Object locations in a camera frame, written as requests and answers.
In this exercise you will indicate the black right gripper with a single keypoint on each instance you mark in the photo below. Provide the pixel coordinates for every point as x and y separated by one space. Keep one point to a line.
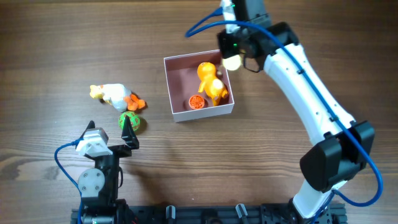
252 66

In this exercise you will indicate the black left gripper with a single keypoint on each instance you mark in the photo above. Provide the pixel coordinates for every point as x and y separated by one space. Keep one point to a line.
116 149

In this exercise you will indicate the yellow wooden rattle drum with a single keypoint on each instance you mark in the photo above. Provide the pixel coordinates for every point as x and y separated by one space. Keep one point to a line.
230 63

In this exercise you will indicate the orange plastic dinosaur toy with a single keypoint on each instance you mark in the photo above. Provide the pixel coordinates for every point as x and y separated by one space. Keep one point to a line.
210 83

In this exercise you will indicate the orange round slotted toy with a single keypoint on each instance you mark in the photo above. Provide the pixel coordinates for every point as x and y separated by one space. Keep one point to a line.
196 102

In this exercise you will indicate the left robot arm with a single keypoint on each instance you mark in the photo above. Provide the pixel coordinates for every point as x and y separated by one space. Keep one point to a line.
99 185

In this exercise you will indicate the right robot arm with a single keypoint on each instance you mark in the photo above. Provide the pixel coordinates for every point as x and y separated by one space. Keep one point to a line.
340 145

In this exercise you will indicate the green numbered ball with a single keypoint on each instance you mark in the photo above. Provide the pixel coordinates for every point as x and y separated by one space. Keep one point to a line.
133 117

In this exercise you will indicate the white yellow plush duck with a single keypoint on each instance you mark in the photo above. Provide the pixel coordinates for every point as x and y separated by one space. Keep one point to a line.
117 95

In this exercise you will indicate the pink open cardboard box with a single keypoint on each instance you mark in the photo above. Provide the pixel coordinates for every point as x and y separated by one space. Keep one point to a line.
183 82

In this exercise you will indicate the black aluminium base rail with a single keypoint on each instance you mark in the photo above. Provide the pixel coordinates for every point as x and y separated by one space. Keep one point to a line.
261 214

